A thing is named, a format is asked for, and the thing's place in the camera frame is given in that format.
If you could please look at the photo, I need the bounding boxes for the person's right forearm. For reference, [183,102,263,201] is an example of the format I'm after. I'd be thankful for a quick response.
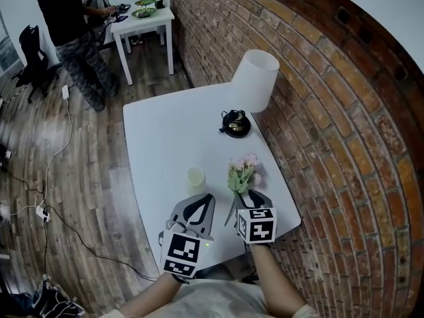
[250,243,307,314]

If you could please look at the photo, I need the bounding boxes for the small white side table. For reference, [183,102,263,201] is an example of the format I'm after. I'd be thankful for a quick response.
[110,7,176,86]

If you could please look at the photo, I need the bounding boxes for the glass window panel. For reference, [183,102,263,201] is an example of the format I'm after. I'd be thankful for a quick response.
[0,11,21,72]

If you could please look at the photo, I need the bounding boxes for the black office chair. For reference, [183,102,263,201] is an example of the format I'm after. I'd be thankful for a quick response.
[11,25,60,104]

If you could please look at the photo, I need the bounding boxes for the person's light shirt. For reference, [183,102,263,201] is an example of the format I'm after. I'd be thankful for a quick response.
[99,278,327,318]

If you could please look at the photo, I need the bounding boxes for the table lamp with white shade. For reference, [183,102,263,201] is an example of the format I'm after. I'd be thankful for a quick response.
[218,49,280,139]

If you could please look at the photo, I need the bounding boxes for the pink flowers with green stem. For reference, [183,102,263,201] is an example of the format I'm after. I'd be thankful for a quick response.
[224,153,262,227]

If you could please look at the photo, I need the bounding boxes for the person's left forearm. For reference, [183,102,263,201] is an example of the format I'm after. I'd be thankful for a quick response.
[119,272,183,318]

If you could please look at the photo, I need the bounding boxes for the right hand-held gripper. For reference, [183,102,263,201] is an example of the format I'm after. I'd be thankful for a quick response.
[235,189,278,244]

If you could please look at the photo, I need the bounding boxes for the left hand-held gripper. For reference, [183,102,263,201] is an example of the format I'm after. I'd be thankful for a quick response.
[158,193,216,280]

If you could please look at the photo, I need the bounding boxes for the black cable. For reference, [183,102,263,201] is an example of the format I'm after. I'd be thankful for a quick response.
[39,205,156,281]

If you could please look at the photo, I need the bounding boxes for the green tiered tray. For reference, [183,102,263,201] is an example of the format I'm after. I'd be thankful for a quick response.
[131,0,157,19]

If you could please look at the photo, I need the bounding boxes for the white vase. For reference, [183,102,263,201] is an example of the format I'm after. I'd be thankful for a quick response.
[187,166,206,197]

